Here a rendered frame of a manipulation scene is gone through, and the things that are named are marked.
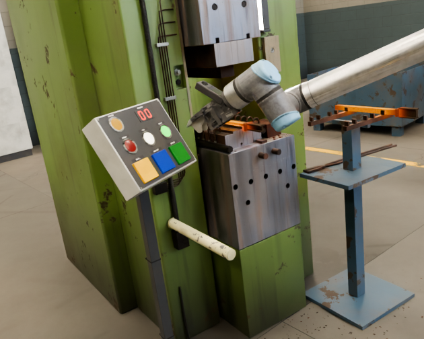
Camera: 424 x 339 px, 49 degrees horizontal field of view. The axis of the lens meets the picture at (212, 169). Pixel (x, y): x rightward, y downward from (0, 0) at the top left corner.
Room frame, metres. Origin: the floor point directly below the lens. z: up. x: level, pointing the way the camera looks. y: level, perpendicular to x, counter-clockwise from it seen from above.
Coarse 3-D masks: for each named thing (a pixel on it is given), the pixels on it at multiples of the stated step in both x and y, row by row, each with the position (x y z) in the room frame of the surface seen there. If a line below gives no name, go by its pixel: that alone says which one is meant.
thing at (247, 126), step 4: (232, 120) 2.12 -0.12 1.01; (236, 124) 2.06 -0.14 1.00; (240, 124) 2.03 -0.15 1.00; (244, 124) 1.99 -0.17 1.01; (248, 124) 1.98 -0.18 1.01; (252, 124) 1.96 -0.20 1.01; (256, 124) 1.94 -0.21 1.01; (260, 124) 1.93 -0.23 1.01; (244, 128) 1.99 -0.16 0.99; (248, 128) 1.99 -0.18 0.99; (252, 128) 1.97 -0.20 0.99; (256, 128) 1.95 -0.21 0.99; (260, 128) 1.93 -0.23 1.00; (260, 132) 1.92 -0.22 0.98
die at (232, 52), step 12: (192, 48) 2.09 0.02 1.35; (204, 48) 2.01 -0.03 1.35; (216, 48) 1.95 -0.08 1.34; (228, 48) 1.98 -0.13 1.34; (240, 48) 2.02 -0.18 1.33; (252, 48) 2.05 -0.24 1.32; (192, 60) 2.10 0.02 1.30; (204, 60) 2.02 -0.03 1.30; (216, 60) 1.95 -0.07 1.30; (228, 60) 1.98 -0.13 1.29; (240, 60) 2.01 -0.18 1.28; (252, 60) 2.05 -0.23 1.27
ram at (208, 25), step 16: (192, 0) 1.95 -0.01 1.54; (208, 0) 1.95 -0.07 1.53; (224, 0) 1.99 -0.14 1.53; (240, 0) 2.03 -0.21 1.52; (256, 0) 2.08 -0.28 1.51; (192, 16) 1.96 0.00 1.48; (208, 16) 1.94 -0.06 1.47; (224, 16) 1.98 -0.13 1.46; (240, 16) 2.03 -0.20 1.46; (256, 16) 2.07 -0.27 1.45; (192, 32) 1.98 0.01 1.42; (208, 32) 1.94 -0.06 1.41; (224, 32) 1.98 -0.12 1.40; (240, 32) 2.02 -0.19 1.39; (256, 32) 2.07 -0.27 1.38
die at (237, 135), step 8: (216, 128) 2.08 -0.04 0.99; (224, 128) 2.05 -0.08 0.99; (232, 128) 2.03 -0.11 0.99; (240, 128) 2.01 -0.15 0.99; (200, 136) 2.12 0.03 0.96; (216, 136) 2.00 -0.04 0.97; (224, 136) 1.95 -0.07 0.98; (232, 136) 1.97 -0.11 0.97; (240, 136) 1.99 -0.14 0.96; (248, 136) 2.02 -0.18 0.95; (256, 136) 2.04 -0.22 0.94; (224, 144) 1.95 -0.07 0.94; (232, 144) 1.97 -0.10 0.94; (240, 144) 1.99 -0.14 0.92
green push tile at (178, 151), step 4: (176, 144) 1.66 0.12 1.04; (180, 144) 1.67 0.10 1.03; (168, 148) 1.62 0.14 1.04; (172, 148) 1.63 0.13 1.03; (176, 148) 1.64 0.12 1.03; (180, 148) 1.66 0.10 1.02; (184, 148) 1.67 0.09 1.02; (172, 152) 1.61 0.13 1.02; (176, 152) 1.63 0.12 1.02; (180, 152) 1.64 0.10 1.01; (184, 152) 1.66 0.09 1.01; (176, 156) 1.61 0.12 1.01; (180, 156) 1.63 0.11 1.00; (184, 156) 1.64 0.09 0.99; (188, 156) 1.66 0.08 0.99; (176, 160) 1.61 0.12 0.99; (180, 160) 1.61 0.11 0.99; (184, 160) 1.63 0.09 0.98; (180, 164) 1.62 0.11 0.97
